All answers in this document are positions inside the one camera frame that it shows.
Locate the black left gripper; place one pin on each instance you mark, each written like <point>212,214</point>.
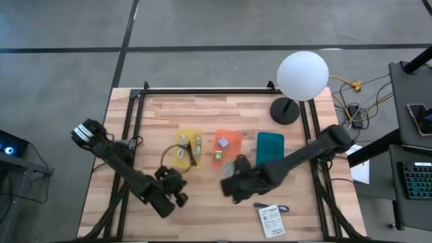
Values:
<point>172,184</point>

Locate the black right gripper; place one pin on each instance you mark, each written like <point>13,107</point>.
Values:
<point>251,185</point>

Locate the small pale green cube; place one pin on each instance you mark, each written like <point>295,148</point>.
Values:
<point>218,155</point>

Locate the orange translucent plastic bin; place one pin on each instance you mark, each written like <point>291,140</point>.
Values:
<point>231,148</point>

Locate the small lilac cube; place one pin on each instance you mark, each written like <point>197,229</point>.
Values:
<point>223,142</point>

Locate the teal plastic bin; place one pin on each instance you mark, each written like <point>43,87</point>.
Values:
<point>269,148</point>

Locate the white printed booklet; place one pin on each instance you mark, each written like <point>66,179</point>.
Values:
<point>271,221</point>

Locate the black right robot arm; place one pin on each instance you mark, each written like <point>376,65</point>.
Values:
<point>303,152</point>

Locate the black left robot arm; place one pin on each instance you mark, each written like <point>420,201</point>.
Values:
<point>128,175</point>

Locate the yellow translucent plastic bin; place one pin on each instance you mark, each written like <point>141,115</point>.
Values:
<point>180,135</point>

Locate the white globe table lamp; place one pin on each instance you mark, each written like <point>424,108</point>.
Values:
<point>302,76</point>

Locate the white paper sheet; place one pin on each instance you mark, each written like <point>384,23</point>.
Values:
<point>362,173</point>

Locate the black power brick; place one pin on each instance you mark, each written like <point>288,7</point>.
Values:
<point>355,117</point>

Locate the black desk crossbar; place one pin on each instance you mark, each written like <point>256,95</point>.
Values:
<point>374,148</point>

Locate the grey computer stand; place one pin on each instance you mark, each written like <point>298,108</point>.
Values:
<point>20,165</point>

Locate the dark desk top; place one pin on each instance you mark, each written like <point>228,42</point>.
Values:
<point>398,209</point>

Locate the black computer with blue light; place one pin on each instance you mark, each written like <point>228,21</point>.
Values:
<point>11,145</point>

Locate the backlit black keyboard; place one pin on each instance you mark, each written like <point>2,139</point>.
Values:
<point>418,182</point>

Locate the grey desk top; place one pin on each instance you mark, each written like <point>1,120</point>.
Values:
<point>405,94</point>

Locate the black smartphone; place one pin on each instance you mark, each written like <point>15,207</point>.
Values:
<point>420,118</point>

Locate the black monitor pole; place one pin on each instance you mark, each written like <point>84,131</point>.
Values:
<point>418,60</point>

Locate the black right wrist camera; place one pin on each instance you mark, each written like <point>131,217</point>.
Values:
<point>243,162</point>

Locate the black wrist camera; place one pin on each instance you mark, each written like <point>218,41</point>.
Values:
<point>162,171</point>
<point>243,162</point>

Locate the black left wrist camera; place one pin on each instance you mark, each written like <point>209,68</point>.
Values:
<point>162,171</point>

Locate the black aluminium table frame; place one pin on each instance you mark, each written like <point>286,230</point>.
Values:
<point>219,91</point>

